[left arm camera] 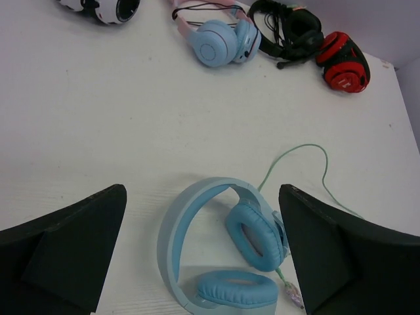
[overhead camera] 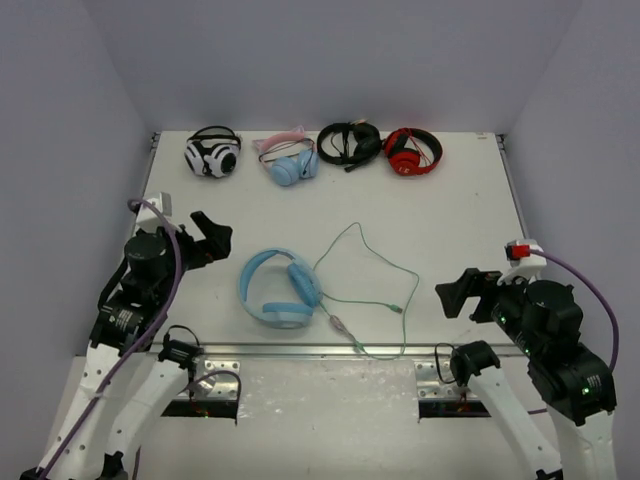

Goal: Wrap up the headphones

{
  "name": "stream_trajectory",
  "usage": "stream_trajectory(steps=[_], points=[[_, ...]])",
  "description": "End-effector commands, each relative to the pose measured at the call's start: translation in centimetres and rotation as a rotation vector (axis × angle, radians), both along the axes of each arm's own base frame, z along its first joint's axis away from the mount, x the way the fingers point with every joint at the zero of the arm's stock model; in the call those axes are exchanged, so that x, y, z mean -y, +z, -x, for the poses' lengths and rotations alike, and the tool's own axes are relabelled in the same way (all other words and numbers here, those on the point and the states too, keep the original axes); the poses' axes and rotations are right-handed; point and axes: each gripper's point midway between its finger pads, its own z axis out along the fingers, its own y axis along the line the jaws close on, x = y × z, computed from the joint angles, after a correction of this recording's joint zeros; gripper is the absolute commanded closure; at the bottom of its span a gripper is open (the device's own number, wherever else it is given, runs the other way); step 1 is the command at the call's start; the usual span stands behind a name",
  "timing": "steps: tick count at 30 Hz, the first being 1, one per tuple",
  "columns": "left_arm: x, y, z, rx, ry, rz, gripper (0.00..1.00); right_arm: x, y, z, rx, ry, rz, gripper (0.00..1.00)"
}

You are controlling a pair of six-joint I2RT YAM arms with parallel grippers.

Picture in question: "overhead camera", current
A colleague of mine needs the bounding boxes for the aluminium table edge rail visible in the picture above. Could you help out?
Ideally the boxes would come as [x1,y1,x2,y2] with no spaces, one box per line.
[149,341,521,359]

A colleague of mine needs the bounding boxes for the black headset with microphone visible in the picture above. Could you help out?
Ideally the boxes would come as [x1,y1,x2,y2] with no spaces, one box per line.
[316,121,382,173]

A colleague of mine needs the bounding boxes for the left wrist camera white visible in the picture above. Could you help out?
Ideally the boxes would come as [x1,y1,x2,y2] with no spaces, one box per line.
[131,192,172,233]

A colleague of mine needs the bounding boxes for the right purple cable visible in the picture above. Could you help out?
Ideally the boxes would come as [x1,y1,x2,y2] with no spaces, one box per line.
[527,248,621,416]

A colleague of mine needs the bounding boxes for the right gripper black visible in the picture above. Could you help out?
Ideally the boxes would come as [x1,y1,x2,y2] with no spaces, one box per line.
[435,266,540,358]

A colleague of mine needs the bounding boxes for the red black headphones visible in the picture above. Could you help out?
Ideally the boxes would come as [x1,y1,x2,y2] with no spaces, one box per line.
[382,127,444,176]

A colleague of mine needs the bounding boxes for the pink blue cat-ear headphones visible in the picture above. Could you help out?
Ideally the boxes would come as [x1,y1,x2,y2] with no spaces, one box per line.
[252,126,319,187]

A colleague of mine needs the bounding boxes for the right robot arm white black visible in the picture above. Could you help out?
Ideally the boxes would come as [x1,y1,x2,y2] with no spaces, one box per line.
[435,268,617,479]

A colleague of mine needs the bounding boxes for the white black headphones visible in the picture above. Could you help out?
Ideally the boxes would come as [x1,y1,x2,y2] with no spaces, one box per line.
[184,125,242,179]

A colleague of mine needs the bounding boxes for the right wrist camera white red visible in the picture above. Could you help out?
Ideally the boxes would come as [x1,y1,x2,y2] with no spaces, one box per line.
[497,239,547,285]

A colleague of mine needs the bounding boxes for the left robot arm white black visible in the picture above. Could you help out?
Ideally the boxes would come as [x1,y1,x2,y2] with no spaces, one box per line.
[21,210,232,479]

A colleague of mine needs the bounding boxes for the metal mounting plate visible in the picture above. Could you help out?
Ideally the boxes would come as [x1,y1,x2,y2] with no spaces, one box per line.
[176,356,241,401]
[414,358,471,402]

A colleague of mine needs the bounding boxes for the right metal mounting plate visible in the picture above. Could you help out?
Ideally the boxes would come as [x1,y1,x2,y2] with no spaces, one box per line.
[414,358,471,402]

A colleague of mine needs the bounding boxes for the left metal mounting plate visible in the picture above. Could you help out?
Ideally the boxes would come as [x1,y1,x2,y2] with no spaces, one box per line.
[176,356,241,401]

